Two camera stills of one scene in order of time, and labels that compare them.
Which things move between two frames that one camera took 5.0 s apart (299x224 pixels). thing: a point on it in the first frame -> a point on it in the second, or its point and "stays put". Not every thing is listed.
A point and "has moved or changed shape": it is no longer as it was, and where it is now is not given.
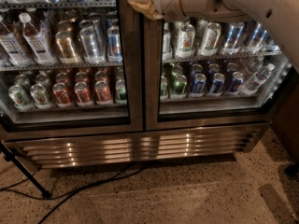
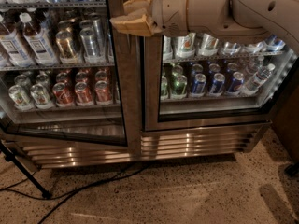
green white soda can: [20, 98] stays put
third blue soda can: [237, 81] stays put
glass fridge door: [71, 60] has moved or changed shape
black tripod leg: [9, 156] stays put
